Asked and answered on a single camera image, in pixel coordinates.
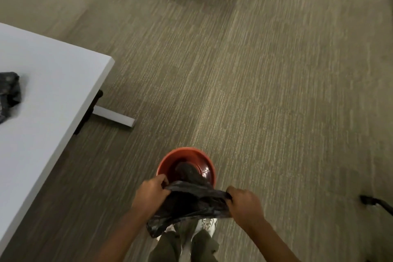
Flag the person's white shoe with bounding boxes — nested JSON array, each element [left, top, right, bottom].
[[192, 218, 218, 239], [157, 224, 176, 242]]

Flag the person's left hand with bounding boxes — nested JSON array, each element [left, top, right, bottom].
[[131, 174, 171, 221]]

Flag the person's right hand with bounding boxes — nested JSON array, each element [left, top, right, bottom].
[[226, 186, 266, 232]]

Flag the person's left forearm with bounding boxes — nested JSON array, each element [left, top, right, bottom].
[[94, 210, 155, 262]]

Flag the black plastic trash bag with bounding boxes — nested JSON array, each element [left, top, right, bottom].
[[146, 162, 233, 238]]

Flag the person's olive trousers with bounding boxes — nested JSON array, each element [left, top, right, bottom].
[[148, 220, 220, 262]]

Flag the crumpled black plastic bag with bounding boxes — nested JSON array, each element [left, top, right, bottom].
[[0, 72, 22, 124]]

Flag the white table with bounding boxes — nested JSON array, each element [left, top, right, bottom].
[[0, 22, 115, 244]]

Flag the person's white left shoe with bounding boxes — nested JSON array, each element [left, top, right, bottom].
[[157, 224, 176, 242]]

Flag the red round trash bin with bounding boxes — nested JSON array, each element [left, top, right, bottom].
[[157, 147, 217, 188]]

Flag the person's white right shoe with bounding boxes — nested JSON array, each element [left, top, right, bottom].
[[192, 218, 218, 239]]

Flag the person's right forearm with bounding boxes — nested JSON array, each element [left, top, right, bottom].
[[246, 216, 300, 262]]

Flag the grey metal table foot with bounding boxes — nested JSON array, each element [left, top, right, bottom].
[[74, 89, 136, 135]]

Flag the black chair leg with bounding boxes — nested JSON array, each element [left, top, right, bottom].
[[360, 195, 393, 217]]

